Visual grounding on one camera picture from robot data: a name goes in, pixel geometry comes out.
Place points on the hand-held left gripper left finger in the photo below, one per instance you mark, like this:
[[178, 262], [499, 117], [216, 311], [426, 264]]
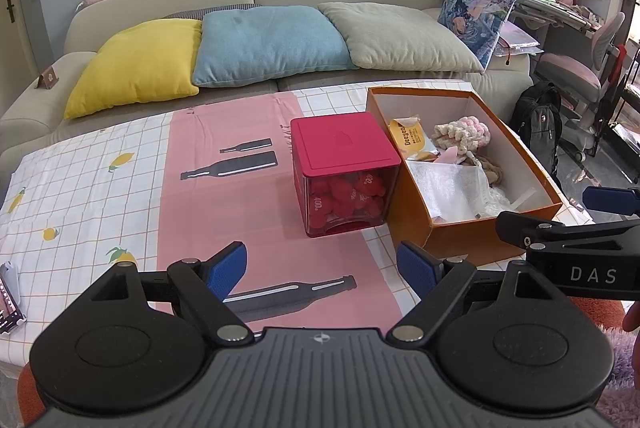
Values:
[[227, 270]]

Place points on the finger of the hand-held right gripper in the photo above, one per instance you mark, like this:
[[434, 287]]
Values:
[[612, 202], [520, 228]]

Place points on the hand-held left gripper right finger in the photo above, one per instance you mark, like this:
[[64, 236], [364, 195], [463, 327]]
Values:
[[419, 268]]

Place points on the orange cardboard box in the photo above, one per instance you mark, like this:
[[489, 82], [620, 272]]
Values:
[[450, 243]]

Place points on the brown knitted cloth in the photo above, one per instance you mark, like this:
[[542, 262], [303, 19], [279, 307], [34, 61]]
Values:
[[492, 170]]

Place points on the white translucent plastic bag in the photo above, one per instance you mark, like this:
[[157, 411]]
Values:
[[445, 188]]

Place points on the pink pouch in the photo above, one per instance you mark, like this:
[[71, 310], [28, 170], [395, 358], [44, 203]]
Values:
[[447, 156]]

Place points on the pink and white knitted piece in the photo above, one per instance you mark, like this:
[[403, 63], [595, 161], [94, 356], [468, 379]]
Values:
[[460, 133]]

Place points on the yellow snack packet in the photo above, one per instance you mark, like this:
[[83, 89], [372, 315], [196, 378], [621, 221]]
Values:
[[407, 135]]

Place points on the person's right hand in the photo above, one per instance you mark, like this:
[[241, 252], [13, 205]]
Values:
[[634, 338]]

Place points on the black metal rack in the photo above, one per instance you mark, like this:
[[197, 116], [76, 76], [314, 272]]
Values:
[[625, 108]]

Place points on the black backpack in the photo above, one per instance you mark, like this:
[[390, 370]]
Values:
[[537, 123]]

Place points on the purple fuzzy robe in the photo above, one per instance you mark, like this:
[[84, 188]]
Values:
[[620, 388]]

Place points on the pink office chair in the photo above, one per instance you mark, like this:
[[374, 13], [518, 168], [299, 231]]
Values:
[[570, 78]]

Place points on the red lidded clear box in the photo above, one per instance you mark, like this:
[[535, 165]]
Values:
[[340, 138]]

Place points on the clear plastic folders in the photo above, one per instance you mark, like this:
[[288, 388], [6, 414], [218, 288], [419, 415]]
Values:
[[517, 40]]

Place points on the anime printed pillow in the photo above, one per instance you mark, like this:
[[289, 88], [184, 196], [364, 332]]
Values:
[[475, 18]]

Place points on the smartphone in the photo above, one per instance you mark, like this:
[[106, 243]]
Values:
[[7, 303]]

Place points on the grey-green pillow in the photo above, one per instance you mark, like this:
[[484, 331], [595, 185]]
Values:
[[400, 38]]

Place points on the yellow pillow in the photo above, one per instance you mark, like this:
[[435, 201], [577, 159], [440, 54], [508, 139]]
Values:
[[140, 63]]

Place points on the blue pillow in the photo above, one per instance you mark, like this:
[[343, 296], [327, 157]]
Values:
[[270, 43]]

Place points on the orange fuzzy cushion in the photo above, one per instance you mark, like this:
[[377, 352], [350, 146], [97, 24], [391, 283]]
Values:
[[30, 403]]

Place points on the grey striped cloth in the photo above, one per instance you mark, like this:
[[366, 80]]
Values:
[[200, 13]]

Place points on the small brown stand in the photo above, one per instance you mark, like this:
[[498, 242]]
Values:
[[49, 78]]

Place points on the cream door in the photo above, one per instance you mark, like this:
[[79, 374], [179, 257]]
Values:
[[7, 58]]

